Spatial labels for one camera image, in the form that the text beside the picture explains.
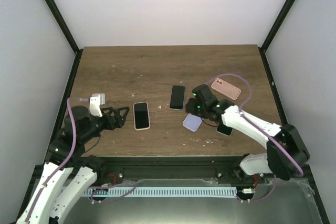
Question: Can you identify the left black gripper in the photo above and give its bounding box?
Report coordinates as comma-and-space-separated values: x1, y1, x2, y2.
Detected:
81, 107, 131, 143

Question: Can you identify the lavender phone case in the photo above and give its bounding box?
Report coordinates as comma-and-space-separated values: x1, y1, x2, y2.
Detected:
182, 113, 203, 132

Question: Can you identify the beige phone case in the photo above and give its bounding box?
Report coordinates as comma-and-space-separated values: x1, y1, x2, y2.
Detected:
132, 101, 151, 131

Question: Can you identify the teal-edged black phone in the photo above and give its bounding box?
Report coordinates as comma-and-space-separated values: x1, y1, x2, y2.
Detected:
134, 103, 150, 129

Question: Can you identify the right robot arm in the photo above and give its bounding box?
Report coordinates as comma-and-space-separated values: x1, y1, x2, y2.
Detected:
185, 84, 310, 184

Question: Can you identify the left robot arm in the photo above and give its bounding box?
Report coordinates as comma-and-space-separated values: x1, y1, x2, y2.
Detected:
16, 106, 130, 223

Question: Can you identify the pink phone case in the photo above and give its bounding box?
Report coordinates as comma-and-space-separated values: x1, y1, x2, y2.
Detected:
211, 78, 241, 101

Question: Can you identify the metal sheet plate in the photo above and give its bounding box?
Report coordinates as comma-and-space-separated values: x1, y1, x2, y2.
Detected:
65, 180, 322, 223

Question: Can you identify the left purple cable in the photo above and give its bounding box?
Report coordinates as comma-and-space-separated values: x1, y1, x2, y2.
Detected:
25, 97, 139, 223

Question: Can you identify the purple cable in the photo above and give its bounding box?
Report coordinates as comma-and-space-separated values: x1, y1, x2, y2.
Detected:
206, 73, 305, 204
25, 97, 139, 223

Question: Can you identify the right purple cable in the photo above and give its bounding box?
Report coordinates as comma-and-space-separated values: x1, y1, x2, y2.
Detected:
206, 73, 305, 204

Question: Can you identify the light blue slotted cable duct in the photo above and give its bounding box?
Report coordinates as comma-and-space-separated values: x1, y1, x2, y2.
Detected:
83, 187, 237, 198

